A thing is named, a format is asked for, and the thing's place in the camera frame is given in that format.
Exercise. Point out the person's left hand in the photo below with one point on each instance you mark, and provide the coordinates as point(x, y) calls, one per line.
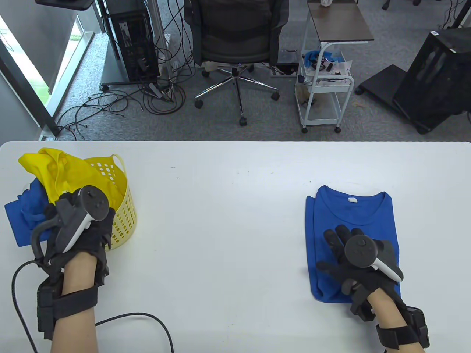
point(99, 235)

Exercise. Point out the person's right hand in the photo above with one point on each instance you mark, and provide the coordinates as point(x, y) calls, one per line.
point(329, 265)

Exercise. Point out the grey handheld controller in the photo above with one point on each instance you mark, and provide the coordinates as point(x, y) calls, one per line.
point(358, 252)
point(92, 202)

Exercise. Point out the blue t-shirt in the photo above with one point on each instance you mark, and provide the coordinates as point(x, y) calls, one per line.
point(22, 220)
point(353, 213)

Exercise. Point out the yellow t-shirt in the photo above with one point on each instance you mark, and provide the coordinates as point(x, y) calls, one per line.
point(62, 173)

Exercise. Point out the person's left forearm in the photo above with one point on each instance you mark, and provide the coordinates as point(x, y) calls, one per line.
point(73, 331)

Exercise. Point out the person's right forearm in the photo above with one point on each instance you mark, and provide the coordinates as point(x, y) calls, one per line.
point(386, 309)

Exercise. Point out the yellow perforated laundry basket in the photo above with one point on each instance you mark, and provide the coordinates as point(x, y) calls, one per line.
point(127, 220)

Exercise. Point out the white rolling utility cart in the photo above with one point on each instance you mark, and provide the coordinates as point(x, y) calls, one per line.
point(320, 122)

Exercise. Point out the grey power strip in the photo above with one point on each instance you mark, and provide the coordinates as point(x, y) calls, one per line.
point(155, 90)

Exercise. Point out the grey rolling desk base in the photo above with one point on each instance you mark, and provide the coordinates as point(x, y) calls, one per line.
point(114, 70)

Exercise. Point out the brown bag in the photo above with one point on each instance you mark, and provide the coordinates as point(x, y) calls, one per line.
point(303, 93)

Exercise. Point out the black wheeled platform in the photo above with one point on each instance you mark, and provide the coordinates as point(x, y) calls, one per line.
point(382, 81)

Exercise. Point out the black computer tower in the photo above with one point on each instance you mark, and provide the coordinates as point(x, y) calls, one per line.
point(134, 44)

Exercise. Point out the clear bag of papers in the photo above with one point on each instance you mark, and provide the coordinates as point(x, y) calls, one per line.
point(340, 68)

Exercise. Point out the black computer case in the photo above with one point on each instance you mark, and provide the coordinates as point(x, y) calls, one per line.
point(434, 84)

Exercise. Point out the blue cloth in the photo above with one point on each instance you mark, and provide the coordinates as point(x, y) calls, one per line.
point(312, 57)

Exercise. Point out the black floor box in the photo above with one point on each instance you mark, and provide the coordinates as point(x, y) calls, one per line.
point(287, 59)

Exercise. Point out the black mesh office chair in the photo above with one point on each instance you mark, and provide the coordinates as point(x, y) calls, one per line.
point(235, 44)

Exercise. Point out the black desk top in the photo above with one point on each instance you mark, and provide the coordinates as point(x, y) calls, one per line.
point(62, 3)

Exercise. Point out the brown top side table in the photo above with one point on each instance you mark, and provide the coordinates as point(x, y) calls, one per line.
point(338, 22)

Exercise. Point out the white crumpled object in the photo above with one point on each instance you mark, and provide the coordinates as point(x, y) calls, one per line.
point(325, 2)

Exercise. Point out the black chair base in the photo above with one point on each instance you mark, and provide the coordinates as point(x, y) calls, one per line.
point(386, 5)

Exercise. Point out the black stand pole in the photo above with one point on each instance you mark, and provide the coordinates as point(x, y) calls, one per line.
point(461, 14)

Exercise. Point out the black window frame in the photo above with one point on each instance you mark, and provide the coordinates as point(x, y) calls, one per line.
point(25, 93)

